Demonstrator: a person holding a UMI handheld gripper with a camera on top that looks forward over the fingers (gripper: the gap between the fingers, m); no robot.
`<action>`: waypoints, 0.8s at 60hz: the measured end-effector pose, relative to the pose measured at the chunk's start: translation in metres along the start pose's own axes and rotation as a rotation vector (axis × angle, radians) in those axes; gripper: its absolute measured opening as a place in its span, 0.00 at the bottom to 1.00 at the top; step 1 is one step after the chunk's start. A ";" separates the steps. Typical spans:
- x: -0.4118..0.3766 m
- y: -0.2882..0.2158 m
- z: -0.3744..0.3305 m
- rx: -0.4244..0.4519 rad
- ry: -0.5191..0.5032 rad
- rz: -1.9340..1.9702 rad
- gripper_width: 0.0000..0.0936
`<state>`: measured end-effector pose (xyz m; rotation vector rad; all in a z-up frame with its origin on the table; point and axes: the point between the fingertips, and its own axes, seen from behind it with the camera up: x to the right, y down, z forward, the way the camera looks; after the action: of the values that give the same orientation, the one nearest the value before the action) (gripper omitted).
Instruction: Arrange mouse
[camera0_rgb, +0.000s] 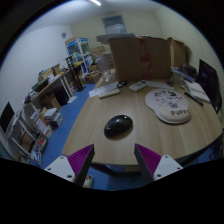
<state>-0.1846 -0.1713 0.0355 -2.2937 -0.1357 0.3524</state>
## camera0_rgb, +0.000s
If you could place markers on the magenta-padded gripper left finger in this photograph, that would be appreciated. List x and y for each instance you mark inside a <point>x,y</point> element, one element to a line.
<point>63,166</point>

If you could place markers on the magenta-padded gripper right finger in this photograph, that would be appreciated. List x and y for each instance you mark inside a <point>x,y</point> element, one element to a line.
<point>163,165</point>

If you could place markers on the black computer mouse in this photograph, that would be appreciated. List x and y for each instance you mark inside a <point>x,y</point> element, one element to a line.
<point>117,126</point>

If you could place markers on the white printed mouse pad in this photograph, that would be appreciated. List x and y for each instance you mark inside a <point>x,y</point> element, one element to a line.
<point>168,103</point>

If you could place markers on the shelf unit with books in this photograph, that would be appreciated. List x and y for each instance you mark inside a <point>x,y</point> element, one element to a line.
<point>30,133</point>

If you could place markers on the black pen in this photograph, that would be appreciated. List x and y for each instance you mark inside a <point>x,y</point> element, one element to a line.
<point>194,99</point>

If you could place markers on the white printed paper sheet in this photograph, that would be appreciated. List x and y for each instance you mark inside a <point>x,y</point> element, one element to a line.
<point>160,84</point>

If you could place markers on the small black clip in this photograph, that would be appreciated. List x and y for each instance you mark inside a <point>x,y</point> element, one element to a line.
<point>170,83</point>

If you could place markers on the white notebook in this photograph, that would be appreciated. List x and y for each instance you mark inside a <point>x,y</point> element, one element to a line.
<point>198,90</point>

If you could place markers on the white remote control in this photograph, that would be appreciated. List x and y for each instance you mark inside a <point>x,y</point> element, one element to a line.
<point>138,85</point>

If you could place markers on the clear plastic cup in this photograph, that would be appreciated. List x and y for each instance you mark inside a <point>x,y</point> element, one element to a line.
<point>177,78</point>

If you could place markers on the flat blue box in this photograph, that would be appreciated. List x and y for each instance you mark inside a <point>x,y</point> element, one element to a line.
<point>186,76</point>

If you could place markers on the open cardboard box on floor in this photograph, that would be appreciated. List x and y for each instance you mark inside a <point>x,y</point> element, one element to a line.
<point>92,77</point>

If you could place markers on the black bag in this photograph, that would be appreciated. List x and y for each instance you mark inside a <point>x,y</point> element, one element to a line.
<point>189,70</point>

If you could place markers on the clear plastic jar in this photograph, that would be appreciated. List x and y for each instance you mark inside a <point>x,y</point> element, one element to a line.
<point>105,68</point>

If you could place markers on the large brown cardboard box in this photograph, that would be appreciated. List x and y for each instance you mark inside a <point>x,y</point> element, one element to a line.
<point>133,60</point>

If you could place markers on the small brown cardboard box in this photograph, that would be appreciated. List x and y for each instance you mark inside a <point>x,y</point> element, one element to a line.
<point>178,51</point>

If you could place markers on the blue and white claw machine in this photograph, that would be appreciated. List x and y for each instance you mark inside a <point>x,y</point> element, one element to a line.
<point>77,50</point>

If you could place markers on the flat grey cardboard sheets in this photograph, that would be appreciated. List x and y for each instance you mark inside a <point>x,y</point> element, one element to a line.
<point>113,37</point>

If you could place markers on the window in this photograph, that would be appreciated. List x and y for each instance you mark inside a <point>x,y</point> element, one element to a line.
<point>114,25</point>

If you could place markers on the ceiling light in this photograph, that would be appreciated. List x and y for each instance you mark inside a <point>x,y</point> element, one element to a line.
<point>95,2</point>

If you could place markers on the round wall clock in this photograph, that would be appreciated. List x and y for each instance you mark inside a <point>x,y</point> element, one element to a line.
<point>64,35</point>

